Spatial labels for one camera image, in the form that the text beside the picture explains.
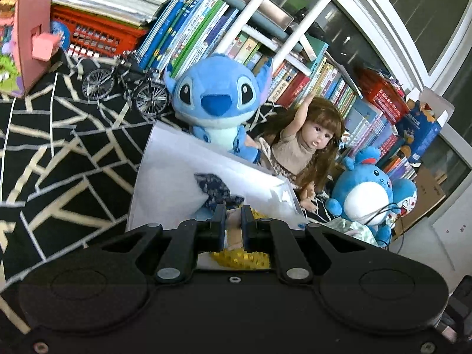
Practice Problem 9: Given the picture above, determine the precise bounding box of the dark blue patterned cloth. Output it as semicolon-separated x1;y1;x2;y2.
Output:
194;172;244;220

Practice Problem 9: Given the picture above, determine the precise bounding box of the light green cloth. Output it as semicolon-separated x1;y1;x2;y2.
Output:
324;218;378;246

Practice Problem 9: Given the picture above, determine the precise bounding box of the black cable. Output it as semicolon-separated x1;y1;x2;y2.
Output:
363;201;402;248

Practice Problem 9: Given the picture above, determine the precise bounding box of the blue printed carton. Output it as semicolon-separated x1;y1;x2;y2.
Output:
396;99;443;162

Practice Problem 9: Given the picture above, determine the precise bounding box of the blue round disc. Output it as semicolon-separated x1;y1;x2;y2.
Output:
50;20;72;50

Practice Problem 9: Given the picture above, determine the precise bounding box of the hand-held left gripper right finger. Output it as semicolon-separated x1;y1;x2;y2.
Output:
241;204;366;284

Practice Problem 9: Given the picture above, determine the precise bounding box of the white cardboard box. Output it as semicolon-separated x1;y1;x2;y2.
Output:
125;120;307;237

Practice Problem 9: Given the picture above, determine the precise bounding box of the silver flat box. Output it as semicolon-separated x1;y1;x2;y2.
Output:
223;0;296;28

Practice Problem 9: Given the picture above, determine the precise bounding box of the black blanket with beige lines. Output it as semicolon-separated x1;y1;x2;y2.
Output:
0;48;332;334

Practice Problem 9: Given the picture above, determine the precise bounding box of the red basket of packets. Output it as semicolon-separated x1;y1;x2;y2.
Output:
356;67;411;124

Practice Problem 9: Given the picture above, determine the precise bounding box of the round blue mouse plush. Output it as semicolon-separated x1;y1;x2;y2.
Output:
326;147;397;246

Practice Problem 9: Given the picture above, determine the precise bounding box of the brown-haired baby doll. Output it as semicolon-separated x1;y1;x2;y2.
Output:
256;95;347;212

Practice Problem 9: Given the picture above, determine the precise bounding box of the black miniature bicycle model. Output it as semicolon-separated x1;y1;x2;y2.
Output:
81;55;171;116

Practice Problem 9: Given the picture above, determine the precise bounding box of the blue alien plush toy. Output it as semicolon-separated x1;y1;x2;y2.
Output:
163;53;274;163

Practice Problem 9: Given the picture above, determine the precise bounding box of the red plastic basket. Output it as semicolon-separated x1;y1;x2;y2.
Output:
50;5;150;59

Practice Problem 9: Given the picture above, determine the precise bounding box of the row of upright books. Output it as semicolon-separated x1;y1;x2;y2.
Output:
136;0;421;181

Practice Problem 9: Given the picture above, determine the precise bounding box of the pink triangular miniature dollhouse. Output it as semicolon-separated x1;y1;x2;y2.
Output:
0;0;61;98

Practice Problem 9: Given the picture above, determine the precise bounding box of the brown cardboard box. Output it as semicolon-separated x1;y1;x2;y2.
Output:
400;164;447;229

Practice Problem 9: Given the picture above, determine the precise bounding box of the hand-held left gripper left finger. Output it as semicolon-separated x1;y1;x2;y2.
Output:
101;204;226;284

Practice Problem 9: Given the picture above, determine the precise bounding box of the blue robot cat plush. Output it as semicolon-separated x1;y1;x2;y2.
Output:
387;178;418;216

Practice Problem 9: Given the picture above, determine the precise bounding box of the white rack pole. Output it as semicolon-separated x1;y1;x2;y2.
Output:
271;0;338;89
214;0;292;54

